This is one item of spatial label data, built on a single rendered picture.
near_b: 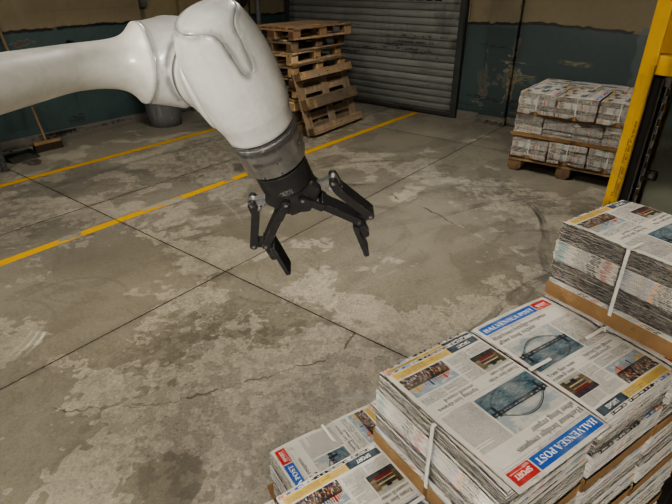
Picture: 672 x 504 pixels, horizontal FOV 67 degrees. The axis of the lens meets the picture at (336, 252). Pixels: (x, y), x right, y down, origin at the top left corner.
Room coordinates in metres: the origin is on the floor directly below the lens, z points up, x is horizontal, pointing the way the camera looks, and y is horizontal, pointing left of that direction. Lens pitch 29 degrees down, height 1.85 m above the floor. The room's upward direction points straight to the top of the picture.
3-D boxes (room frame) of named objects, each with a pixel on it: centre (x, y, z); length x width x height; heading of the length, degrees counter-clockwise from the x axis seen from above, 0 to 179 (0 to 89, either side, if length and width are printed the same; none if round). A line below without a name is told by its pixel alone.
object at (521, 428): (0.80, -0.33, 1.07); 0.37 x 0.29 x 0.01; 34
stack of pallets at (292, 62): (7.50, 0.52, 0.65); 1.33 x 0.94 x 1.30; 146
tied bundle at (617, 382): (0.97, -0.57, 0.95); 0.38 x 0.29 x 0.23; 33
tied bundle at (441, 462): (0.81, -0.32, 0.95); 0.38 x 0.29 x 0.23; 34
